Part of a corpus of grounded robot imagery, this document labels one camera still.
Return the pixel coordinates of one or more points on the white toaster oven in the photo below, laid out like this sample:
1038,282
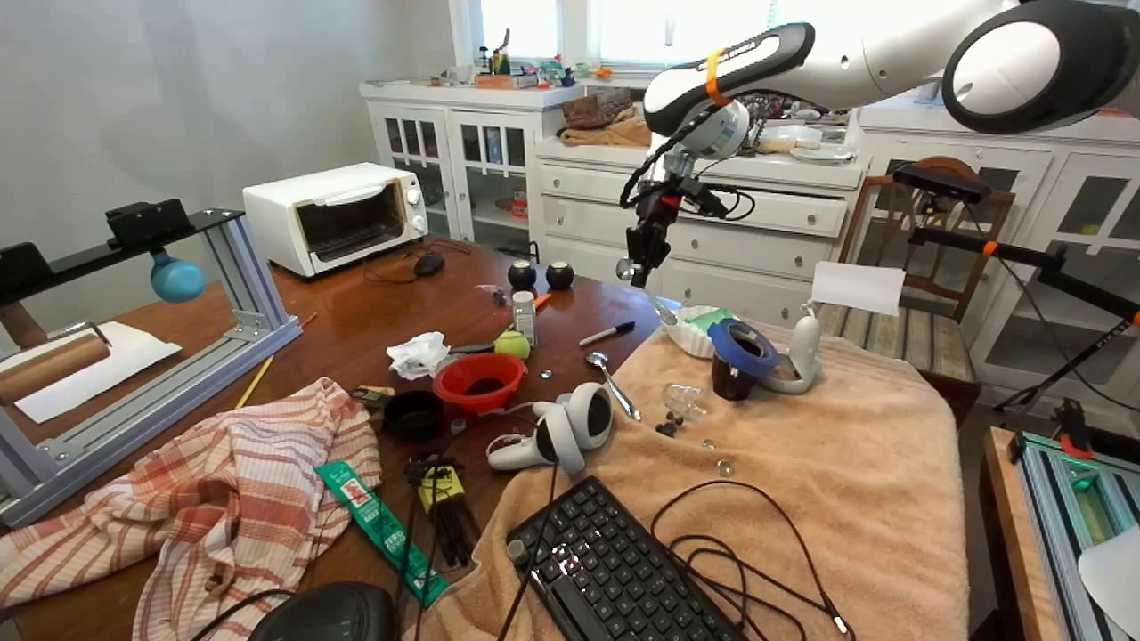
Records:
333,214

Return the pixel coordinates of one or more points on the clear plastic cup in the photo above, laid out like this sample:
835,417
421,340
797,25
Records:
685,399

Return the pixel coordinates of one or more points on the black case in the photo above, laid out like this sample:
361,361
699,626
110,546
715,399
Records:
327,613

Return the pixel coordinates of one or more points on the black computer mouse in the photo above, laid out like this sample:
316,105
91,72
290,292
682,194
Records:
428,265

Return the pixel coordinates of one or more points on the green apple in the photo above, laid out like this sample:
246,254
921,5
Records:
512,346

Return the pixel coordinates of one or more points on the black yellow hex key set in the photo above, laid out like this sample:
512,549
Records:
440,494

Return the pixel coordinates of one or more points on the red striped cloth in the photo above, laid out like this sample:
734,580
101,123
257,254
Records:
180,512

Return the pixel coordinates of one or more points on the small black bowl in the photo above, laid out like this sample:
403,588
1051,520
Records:
415,415

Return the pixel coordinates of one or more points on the large silver spoon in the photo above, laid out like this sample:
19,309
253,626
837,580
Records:
612,384

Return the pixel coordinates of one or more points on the brown woven basket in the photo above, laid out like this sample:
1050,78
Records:
595,107

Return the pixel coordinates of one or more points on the white glass-door cabinet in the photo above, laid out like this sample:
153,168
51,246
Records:
485,165

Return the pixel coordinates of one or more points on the aluminium frame camera stand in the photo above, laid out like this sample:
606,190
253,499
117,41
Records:
180,378

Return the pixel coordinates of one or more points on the wooden robot cart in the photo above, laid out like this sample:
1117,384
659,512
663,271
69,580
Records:
1019,537

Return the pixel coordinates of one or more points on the beige ribbed towel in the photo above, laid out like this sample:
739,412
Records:
833,475

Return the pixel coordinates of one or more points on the green-lit aluminium robot base frame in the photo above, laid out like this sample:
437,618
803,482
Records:
1069,499

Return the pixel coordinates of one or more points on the black marker pen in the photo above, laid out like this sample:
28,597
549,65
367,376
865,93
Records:
606,332

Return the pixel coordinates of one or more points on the small white jar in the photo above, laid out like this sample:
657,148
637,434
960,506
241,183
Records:
526,317

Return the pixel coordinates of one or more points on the brown paper roll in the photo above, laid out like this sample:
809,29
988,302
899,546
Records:
49,364

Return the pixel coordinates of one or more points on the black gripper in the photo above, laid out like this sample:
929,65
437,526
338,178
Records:
663,202

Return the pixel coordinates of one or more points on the blue rubber bulb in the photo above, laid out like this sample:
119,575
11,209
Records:
180,278

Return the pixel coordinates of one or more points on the white paper sheet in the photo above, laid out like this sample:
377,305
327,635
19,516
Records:
119,370

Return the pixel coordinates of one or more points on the red bowl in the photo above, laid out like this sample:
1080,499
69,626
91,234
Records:
482,384

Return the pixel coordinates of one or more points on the long green box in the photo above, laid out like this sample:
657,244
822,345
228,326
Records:
379,529

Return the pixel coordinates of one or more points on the crumpled white tissue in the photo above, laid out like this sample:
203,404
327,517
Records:
418,353

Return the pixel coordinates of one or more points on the white sideboard cabinet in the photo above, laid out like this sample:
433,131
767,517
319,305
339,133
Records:
1093,202

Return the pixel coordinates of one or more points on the white paper on chair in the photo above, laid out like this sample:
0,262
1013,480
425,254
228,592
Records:
858,289

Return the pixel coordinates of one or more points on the yellow pencil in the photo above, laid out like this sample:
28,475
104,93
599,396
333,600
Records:
253,384

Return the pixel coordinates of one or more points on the orange pen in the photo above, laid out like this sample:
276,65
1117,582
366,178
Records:
542,305

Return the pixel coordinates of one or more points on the blue tape roll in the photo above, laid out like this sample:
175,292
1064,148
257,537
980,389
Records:
744,345

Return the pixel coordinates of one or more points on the small black screws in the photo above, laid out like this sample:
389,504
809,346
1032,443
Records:
672,422

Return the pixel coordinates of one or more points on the black computer keyboard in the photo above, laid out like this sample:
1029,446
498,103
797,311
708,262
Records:
617,571

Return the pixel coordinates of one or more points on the wooden chair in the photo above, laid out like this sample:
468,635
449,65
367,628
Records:
948,214

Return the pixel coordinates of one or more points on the black cup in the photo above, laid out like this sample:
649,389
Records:
732,378

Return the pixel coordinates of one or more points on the white drawer dresser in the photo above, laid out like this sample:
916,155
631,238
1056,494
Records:
592,214

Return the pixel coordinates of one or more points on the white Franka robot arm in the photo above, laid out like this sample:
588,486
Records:
1046,57

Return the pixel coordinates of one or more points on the green pieces in filter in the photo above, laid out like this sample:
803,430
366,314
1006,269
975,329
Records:
708,317

